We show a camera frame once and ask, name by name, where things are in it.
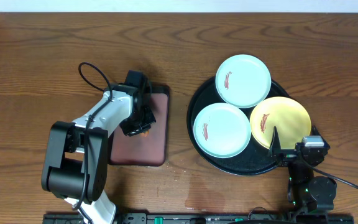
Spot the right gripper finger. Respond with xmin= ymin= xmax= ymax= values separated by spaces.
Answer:
xmin=269 ymin=126 xmax=281 ymax=150
xmin=311 ymin=125 xmax=321 ymax=136

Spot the black rectangular water tray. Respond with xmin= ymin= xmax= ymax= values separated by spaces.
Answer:
xmin=109 ymin=85 xmax=170 ymax=166

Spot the black round serving tray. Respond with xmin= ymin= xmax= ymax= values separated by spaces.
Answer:
xmin=186 ymin=77 xmax=278 ymax=175

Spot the yellow plate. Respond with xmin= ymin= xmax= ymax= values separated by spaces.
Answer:
xmin=250 ymin=96 xmax=311 ymax=149

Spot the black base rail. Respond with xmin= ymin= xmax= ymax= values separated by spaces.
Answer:
xmin=42 ymin=212 xmax=356 ymax=224

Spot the green and orange sponge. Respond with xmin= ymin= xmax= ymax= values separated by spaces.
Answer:
xmin=141 ymin=130 xmax=149 ymax=136

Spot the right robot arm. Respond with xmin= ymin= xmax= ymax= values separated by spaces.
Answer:
xmin=268 ymin=127 xmax=337 ymax=223

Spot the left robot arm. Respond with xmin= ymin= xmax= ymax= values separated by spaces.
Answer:
xmin=41 ymin=81 xmax=153 ymax=223

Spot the light blue plate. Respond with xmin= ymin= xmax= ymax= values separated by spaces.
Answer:
xmin=215 ymin=54 xmax=272 ymax=108
xmin=192 ymin=103 xmax=251 ymax=159

